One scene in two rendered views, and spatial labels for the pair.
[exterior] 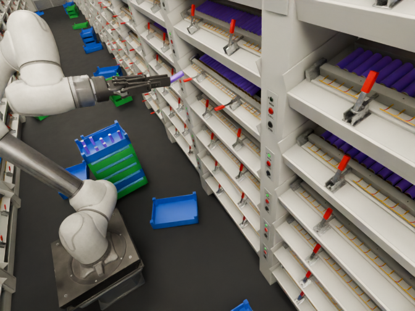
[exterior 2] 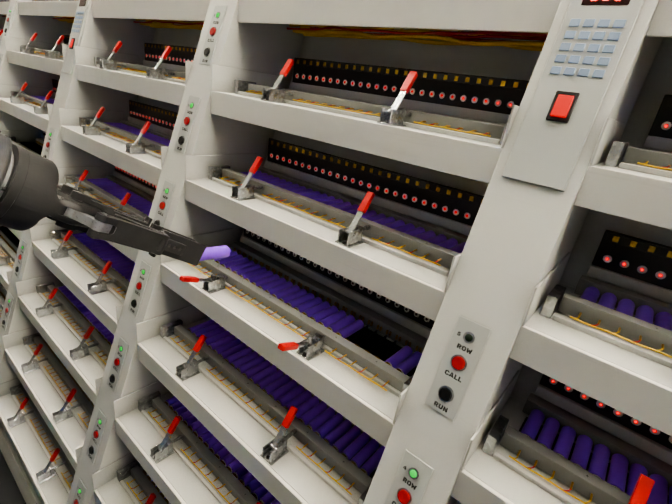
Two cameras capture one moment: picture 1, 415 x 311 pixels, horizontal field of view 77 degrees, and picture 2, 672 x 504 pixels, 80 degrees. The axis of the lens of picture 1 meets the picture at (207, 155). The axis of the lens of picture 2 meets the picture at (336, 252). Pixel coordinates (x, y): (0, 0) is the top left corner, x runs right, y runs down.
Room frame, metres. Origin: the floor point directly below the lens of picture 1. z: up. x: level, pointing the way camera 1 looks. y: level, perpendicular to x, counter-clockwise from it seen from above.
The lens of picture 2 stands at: (0.27, 0.25, 1.19)
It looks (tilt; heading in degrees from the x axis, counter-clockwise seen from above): 7 degrees down; 324
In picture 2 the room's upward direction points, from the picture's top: 19 degrees clockwise
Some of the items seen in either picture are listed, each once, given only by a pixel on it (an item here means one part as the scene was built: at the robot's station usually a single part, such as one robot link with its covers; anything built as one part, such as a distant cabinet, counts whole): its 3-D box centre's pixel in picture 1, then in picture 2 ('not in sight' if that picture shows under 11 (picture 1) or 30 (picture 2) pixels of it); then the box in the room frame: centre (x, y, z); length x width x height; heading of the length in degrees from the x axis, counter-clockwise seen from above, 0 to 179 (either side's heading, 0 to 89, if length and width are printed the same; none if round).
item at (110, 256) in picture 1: (96, 255); not in sight; (0.68, 0.62, 0.31); 0.22 x 0.18 x 0.06; 23
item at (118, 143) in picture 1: (102, 141); not in sight; (1.41, 0.66, 0.44); 0.30 x 0.20 x 0.08; 117
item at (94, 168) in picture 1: (107, 150); not in sight; (1.41, 0.66, 0.36); 0.30 x 0.20 x 0.08; 117
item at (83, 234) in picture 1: (83, 234); not in sight; (0.71, 0.63, 0.44); 0.18 x 0.16 x 0.22; 169
